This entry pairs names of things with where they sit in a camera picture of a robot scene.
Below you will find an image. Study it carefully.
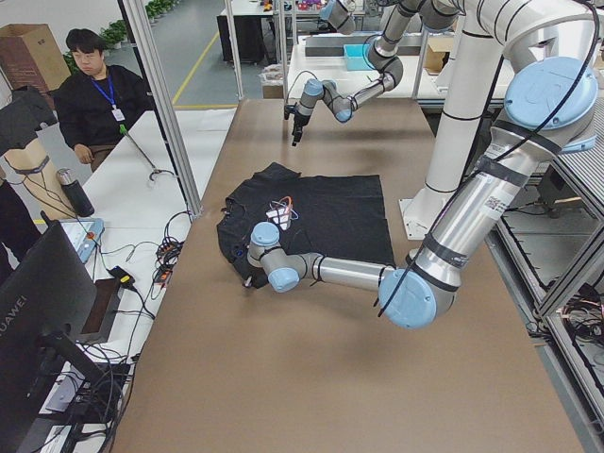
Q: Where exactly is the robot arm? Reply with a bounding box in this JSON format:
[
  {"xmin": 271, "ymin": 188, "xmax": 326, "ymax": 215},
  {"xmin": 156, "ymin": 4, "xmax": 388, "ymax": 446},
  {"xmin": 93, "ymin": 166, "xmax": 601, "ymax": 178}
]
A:
[
  {"xmin": 247, "ymin": 1, "xmax": 601, "ymax": 329},
  {"xmin": 284, "ymin": 0, "xmax": 460, "ymax": 146}
]

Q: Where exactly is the seated person in black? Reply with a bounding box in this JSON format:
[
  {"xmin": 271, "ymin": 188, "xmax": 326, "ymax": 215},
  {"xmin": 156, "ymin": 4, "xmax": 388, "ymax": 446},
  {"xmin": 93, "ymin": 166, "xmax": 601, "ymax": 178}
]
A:
[{"xmin": 54, "ymin": 28, "xmax": 153, "ymax": 171}]

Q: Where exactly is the dark thermos bottle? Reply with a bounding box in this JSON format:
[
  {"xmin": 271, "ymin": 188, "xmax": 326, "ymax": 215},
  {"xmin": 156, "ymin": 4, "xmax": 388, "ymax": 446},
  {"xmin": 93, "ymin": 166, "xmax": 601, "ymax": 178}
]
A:
[{"xmin": 56, "ymin": 168, "xmax": 94, "ymax": 217}]

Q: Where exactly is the power strip with red switches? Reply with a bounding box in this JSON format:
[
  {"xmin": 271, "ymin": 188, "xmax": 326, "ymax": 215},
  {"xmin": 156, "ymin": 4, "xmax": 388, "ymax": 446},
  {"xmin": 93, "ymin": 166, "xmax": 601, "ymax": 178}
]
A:
[{"xmin": 153, "ymin": 236, "xmax": 184, "ymax": 288}]

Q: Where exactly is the black graphic t-shirt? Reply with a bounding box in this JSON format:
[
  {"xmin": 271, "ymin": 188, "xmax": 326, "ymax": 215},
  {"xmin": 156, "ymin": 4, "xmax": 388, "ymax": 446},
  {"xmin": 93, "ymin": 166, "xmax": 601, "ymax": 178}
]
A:
[{"xmin": 217, "ymin": 162, "xmax": 395, "ymax": 279}]

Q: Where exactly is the teach pendant tablet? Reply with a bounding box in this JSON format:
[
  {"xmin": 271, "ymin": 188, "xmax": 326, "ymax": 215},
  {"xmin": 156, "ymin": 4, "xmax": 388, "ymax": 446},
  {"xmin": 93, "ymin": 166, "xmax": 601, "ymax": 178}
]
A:
[{"xmin": 59, "ymin": 218, "xmax": 105, "ymax": 263}]

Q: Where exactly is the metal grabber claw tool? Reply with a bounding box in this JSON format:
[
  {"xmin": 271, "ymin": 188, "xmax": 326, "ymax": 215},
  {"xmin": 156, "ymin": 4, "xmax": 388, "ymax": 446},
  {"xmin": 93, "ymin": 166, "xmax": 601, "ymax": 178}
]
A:
[{"xmin": 119, "ymin": 124, "xmax": 176, "ymax": 182}]

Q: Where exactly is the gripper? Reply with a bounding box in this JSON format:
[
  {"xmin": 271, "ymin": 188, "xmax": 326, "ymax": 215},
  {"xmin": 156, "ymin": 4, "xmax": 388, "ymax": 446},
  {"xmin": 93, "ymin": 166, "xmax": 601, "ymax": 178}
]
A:
[
  {"xmin": 284, "ymin": 102, "xmax": 312, "ymax": 147},
  {"xmin": 243, "ymin": 267, "xmax": 268, "ymax": 289}
]

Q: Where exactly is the aluminium frame post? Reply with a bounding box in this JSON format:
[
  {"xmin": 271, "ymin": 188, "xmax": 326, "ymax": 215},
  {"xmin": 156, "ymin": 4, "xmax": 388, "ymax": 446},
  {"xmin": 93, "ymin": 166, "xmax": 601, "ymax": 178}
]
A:
[{"xmin": 118, "ymin": 0, "xmax": 202, "ymax": 221}]

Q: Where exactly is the cardboard box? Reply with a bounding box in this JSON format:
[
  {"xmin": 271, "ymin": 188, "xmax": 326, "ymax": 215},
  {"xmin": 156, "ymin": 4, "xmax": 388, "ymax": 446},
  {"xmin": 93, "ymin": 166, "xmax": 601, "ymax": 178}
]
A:
[{"xmin": 1, "ymin": 24, "xmax": 71, "ymax": 92}]

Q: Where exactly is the blue plastic bin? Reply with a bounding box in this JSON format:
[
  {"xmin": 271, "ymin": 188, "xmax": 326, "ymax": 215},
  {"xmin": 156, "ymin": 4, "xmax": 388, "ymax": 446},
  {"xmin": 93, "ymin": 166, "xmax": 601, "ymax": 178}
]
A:
[{"xmin": 344, "ymin": 43, "xmax": 376, "ymax": 72}]

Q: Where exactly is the black computer monitor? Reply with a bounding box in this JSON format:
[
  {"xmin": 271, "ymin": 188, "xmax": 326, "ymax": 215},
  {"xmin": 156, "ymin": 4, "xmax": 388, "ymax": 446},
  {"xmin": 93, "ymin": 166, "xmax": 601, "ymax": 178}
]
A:
[{"xmin": 1, "ymin": 221, "xmax": 102, "ymax": 452}]

